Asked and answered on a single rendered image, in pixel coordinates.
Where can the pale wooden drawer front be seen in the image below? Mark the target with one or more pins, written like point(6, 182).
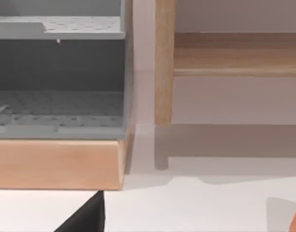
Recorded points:
point(56, 164)

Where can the grey pierced drawer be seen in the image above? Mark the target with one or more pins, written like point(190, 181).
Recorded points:
point(58, 96)

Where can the wooden open shelf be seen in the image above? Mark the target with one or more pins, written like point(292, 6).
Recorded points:
point(211, 60)

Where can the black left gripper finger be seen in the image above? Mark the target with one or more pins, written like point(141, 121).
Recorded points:
point(90, 215)

